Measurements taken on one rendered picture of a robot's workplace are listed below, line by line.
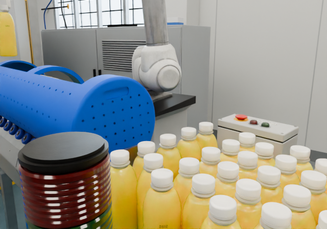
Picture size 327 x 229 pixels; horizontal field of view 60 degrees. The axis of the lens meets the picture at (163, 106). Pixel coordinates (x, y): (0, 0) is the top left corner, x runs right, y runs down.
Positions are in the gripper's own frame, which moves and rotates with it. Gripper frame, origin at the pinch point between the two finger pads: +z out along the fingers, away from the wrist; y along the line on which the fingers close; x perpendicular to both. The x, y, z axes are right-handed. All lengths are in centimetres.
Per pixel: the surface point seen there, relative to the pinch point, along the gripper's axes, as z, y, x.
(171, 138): 36, -9, 90
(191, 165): 36, -1, 103
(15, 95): 34.3, 6.9, 28.8
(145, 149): 37, -1, 90
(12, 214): 113, 1, -24
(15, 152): 60, 6, 17
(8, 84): 32.1, 5.9, 17.1
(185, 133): 37, -15, 89
